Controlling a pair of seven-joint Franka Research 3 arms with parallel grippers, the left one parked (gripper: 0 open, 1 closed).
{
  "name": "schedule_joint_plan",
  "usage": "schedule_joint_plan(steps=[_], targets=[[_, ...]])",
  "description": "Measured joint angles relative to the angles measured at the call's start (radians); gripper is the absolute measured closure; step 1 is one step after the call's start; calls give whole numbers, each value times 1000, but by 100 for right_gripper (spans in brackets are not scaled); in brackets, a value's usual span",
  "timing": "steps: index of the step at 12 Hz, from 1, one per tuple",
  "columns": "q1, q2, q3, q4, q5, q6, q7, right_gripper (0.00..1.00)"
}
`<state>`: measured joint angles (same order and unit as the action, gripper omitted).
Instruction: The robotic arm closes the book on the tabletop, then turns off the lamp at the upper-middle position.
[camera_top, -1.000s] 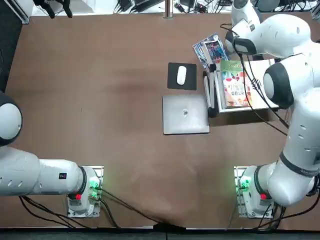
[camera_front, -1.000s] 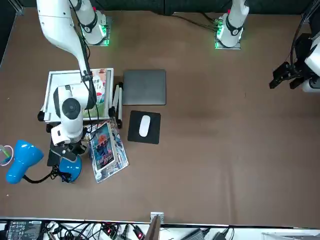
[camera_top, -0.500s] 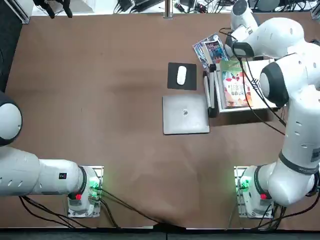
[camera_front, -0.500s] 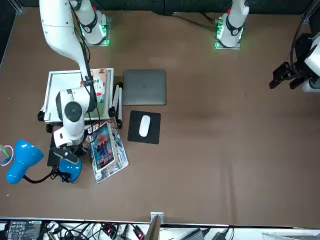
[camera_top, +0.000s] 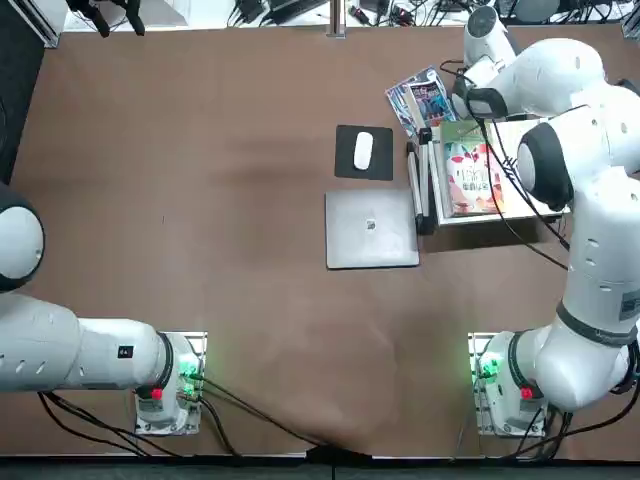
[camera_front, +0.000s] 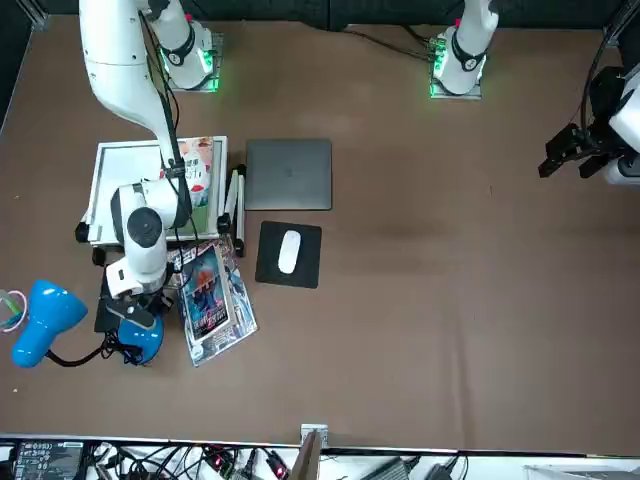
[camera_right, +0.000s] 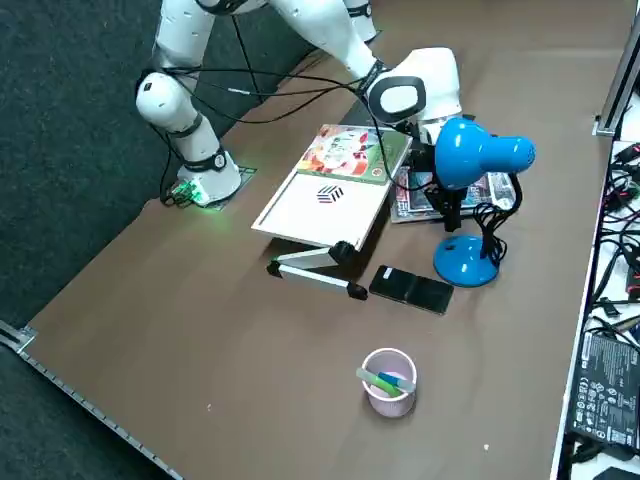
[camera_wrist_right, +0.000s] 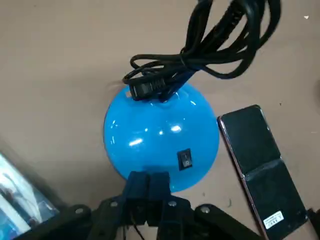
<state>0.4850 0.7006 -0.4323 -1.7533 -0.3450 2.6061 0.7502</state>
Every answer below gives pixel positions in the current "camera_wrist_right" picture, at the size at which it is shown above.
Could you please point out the black foldable phone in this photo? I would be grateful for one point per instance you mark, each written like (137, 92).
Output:
(257, 155)

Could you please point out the blue desk lamp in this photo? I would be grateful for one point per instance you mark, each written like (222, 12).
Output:
(155, 140)

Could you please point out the plastic-wrapped comic magazine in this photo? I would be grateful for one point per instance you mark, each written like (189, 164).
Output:
(15, 200)

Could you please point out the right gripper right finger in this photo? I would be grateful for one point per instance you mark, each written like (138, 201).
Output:
(160, 195)

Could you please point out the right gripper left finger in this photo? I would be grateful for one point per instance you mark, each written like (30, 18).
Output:
(136, 195)

